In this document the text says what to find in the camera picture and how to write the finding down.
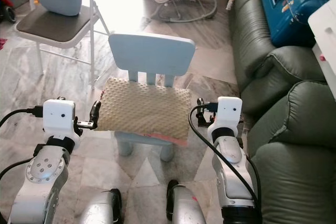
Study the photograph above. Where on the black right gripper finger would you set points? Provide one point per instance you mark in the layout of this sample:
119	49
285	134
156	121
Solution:
200	103

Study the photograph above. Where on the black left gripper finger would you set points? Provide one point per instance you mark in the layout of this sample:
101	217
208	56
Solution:
96	114

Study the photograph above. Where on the beige dotted pillow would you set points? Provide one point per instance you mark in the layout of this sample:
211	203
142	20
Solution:
144	109

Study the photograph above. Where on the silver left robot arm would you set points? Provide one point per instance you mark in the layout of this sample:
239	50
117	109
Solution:
44	171

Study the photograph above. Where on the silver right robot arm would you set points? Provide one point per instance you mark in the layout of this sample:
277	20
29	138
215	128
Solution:
231	171

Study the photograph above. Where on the dark green leather sofa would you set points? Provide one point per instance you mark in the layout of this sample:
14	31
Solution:
294	145

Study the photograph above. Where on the light blue child chair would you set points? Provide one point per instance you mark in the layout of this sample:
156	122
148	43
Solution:
152	52

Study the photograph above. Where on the silver right robot leg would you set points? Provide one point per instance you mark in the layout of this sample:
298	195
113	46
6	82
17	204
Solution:
189	208

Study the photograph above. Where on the white folding chair grey seat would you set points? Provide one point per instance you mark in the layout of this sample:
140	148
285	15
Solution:
51	24

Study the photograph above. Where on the red cloth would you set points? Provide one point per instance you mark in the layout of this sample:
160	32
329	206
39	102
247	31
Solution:
2	43

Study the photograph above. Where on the blue hard suitcase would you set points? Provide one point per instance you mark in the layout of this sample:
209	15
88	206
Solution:
289	9

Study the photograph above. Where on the white panel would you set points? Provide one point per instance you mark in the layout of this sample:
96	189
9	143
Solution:
325	35

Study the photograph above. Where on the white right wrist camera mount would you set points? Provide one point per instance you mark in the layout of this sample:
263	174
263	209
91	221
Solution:
228	113

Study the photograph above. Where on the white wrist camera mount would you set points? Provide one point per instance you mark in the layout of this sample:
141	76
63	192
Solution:
228	113
58	116

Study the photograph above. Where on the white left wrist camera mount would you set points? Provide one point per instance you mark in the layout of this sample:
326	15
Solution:
58	116

